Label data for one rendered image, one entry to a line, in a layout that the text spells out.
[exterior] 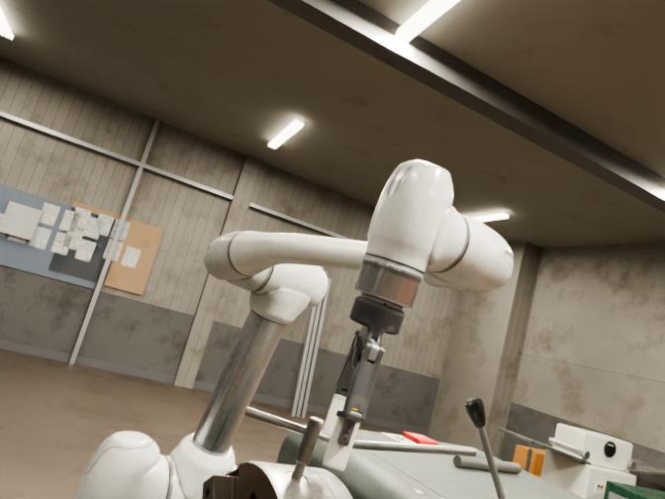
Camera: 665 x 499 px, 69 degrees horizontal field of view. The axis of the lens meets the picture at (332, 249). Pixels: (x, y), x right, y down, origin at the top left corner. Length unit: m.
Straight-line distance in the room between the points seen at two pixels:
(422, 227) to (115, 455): 0.92
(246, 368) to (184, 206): 6.98
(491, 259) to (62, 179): 7.69
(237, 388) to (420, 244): 0.74
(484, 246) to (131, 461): 0.93
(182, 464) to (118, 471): 0.16
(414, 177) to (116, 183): 7.58
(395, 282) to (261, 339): 0.62
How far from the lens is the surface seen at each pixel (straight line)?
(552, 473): 6.42
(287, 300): 1.18
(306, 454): 0.73
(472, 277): 0.78
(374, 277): 0.67
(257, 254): 0.99
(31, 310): 8.12
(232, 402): 1.29
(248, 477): 0.79
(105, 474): 1.31
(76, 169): 8.20
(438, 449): 0.76
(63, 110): 8.42
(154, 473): 1.33
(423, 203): 0.67
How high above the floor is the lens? 1.45
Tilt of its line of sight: 9 degrees up
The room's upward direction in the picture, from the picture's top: 16 degrees clockwise
